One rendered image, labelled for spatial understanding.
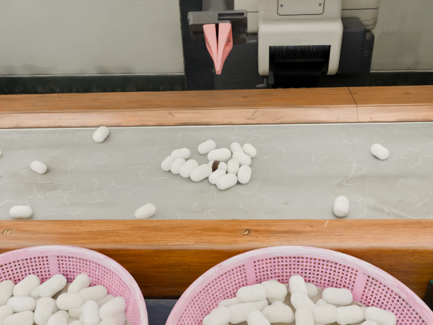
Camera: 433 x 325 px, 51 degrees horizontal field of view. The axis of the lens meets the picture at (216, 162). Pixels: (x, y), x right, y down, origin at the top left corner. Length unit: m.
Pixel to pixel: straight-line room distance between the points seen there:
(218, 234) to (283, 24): 0.80
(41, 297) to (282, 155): 0.42
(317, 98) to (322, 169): 0.21
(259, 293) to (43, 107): 0.61
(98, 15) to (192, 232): 2.41
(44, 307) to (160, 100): 0.50
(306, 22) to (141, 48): 1.74
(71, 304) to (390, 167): 0.50
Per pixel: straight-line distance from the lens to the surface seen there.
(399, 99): 0.92
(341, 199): 0.63
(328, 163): 0.74
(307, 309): 0.51
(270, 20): 1.28
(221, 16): 0.81
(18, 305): 0.57
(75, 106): 0.94
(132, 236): 0.57
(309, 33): 1.25
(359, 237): 0.57
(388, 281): 0.52
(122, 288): 0.54
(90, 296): 0.55
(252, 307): 0.51
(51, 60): 3.10
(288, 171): 0.71
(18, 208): 0.69
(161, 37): 2.82
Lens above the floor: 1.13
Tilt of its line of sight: 32 degrees down
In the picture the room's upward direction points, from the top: 3 degrees counter-clockwise
